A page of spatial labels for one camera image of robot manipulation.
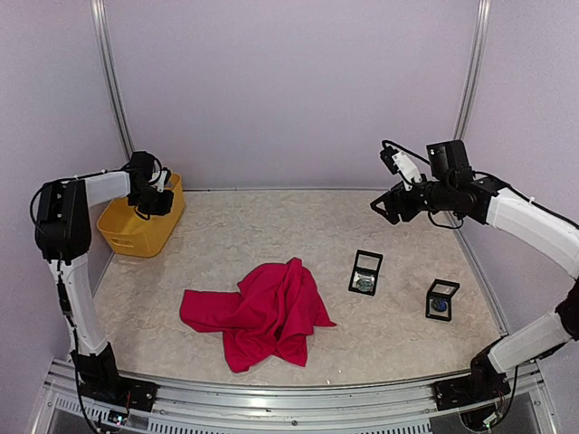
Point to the black brooch display box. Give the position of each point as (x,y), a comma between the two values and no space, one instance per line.
(367,264)

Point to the yellow plastic basket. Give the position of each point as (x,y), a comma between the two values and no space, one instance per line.
(128,234)

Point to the right aluminium post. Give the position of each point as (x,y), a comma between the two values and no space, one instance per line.
(477,50)

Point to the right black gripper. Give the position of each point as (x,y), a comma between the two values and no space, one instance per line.
(392,196)

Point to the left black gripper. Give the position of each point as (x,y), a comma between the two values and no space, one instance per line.
(165,210)

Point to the magenta t-shirt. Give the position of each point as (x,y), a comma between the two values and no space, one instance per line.
(275,309)

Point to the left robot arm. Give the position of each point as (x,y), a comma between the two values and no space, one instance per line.
(60,213)

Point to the aluminium front rail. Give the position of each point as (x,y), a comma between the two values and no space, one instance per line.
(183,406)

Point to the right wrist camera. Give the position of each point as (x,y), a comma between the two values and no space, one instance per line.
(398,162)

